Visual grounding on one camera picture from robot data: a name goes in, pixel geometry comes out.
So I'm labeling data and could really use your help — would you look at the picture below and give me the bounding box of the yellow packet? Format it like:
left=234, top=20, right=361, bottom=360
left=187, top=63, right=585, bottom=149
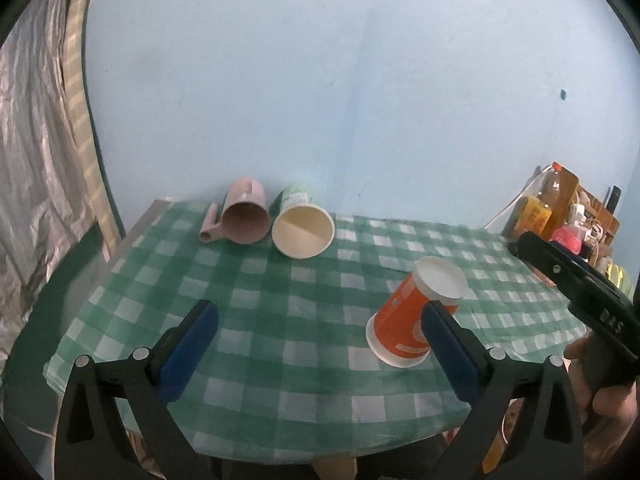
left=512, top=196, right=553, bottom=237

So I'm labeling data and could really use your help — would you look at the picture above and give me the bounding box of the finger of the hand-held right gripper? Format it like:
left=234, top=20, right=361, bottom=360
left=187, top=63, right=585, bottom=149
left=507, top=231, right=597, bottom=289

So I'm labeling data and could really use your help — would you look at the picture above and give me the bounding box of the white cable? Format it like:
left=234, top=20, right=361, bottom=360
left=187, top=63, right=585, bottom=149
left=484, top=166, right=545, bottom=232

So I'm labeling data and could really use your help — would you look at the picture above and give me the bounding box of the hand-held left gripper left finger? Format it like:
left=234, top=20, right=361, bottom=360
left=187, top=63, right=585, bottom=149
left=55, top=300, right=221, bottom=480

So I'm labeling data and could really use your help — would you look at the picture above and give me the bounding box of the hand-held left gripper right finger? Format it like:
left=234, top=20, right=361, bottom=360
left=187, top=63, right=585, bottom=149
left=420, top=300, right=586, bottom=480

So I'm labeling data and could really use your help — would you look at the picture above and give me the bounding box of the pink plastic mug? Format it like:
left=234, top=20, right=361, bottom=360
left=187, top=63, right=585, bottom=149
left=198, top=176, right=272, bottom=246

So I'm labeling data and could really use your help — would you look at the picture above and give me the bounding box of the orange-capped drink bottle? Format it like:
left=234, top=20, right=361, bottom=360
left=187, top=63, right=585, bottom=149
left=536, top=162, right=568, bottom=211

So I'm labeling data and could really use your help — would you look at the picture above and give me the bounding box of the green paper cup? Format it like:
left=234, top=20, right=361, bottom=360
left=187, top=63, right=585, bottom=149
left=271, top=182, right=336, bottom=260

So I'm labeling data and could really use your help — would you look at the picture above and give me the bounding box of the green checked tablecloth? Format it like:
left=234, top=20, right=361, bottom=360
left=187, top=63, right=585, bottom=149
left=42, top=199, right=592, bottom=464

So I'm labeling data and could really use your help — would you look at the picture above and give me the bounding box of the pink container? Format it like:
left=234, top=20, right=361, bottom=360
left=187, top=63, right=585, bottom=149
left=551, top=225, right=583, bottom=257

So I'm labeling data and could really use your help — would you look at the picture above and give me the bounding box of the silver curtain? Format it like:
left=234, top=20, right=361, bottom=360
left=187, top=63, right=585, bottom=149
left=0, top=0, right=103, bottom=366

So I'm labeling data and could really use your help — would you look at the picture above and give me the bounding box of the cardboard box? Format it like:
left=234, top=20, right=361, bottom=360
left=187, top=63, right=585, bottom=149
left=312, top=459, right=359, bottom=480

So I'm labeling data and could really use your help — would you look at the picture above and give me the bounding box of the person's right hand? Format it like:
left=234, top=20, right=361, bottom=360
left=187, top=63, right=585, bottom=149
left=564, top=337, right=640, bottom=442

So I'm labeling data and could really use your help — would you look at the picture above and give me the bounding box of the wooden desk rack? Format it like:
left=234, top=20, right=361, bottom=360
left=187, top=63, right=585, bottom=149
left=562, top=170, right=622, bottom=256

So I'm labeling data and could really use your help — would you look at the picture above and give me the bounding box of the orange paper cup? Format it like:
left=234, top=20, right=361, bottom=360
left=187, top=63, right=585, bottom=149
left=365, top=255, right=469, bottom=369

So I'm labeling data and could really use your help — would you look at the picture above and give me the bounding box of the striped curtain edge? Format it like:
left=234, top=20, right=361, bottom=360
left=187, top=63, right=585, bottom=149
left=61, top=0, right=122, bottom=261

